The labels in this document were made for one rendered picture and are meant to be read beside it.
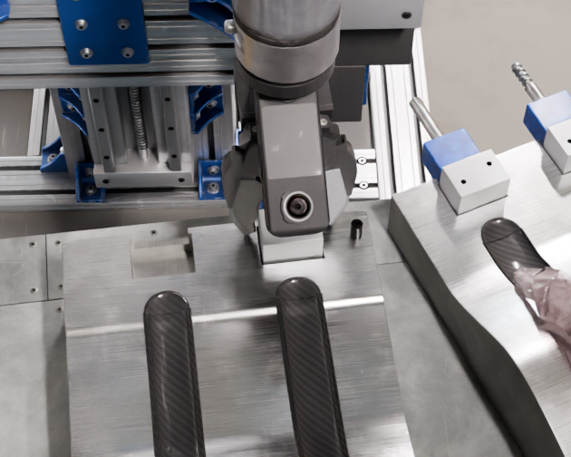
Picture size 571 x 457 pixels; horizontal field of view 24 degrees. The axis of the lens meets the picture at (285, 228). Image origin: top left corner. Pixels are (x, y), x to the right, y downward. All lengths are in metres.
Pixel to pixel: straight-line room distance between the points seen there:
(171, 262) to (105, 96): 0.61
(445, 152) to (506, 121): 1.16
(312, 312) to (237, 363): 0.08
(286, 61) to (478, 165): 0.32
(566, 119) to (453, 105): 1.13
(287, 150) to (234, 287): 0.17
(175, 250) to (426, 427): 0.26
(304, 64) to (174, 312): 0.27
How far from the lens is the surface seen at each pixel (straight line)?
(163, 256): 1.14
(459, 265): 1.15
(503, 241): 1.18
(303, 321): 1.08
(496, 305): 1.12
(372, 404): 1.05
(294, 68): 0.91
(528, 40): 2.48
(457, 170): 1.17
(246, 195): 1.05
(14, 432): 1.15
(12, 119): 2.10
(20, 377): 1.17
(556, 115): 1.24
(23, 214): 1.99
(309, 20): 0.88
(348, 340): 1.07
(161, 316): 1.08
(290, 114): 0.96
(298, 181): 0.96
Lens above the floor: 1.82
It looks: 56 degrees down
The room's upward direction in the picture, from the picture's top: straight up
